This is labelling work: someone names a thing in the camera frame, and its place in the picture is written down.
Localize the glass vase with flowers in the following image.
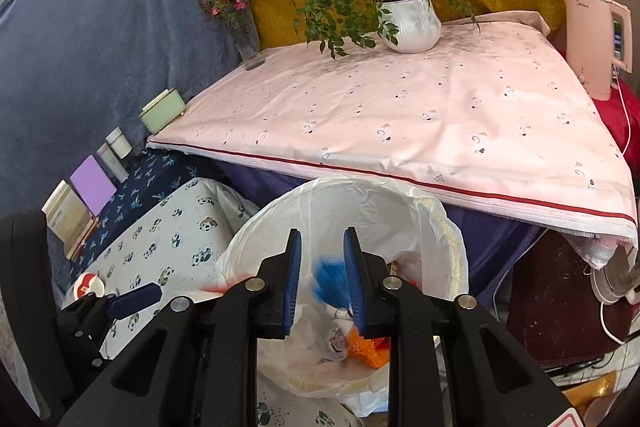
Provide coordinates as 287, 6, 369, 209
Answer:
198, 0, 265, 70

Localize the purple card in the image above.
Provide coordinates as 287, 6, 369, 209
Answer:
70, 155, 116, 216

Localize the blue backdrop cloth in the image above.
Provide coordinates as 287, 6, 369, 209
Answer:
1, 0, 240, 215

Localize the white round appliance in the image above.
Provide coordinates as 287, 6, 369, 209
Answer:
590, 246, 640, 306

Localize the red white paper cup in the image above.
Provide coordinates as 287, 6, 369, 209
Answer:
73, 272, 105, 299

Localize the blue wrapper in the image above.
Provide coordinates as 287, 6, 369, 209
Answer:
312, 258, 350, 309

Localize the navy floral cloth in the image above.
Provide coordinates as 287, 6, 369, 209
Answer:
70, 150, 230, 280

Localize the pink bed cover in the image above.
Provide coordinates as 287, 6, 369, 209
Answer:
149, 12, 638, 243

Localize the green tissue box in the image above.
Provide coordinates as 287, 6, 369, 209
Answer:
140, 88, 186, 134

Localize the desk calendar on stand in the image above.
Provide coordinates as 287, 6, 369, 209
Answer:
41, 180, 98, 260

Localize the panda print table cloth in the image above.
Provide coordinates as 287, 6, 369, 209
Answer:
62, 175, 352, 427

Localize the pink electric kettle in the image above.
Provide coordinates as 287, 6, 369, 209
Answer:
564, 0, 634, 101

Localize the white slim bottle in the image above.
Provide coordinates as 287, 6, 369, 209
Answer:
96, 143, 129, 183

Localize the white lined trash bin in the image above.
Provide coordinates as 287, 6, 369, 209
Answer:
216, 176, 469, 417

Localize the orange plastic bag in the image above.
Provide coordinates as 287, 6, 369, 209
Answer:
346, 300, 390, 369

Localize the white jar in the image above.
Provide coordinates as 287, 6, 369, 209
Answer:
105, 127, 134, 159

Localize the white tissue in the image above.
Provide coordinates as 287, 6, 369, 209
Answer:
258, 303, 354, 387

